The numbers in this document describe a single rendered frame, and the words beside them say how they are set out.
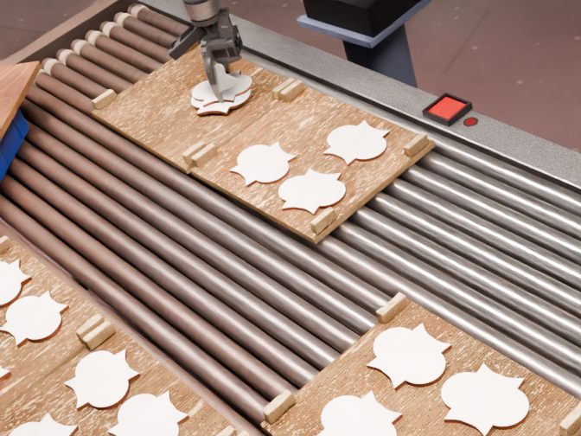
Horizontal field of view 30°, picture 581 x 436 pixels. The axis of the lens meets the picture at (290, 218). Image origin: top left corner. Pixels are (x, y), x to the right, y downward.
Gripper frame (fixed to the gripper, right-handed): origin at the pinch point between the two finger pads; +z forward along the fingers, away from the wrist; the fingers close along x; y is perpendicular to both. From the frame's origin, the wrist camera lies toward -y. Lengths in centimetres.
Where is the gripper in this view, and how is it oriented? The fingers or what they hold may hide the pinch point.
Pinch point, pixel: (222, 87)
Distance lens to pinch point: 255.8
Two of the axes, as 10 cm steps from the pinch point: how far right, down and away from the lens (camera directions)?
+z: 2.5, 7.4, 6.3
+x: 0.9, -6.6, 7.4
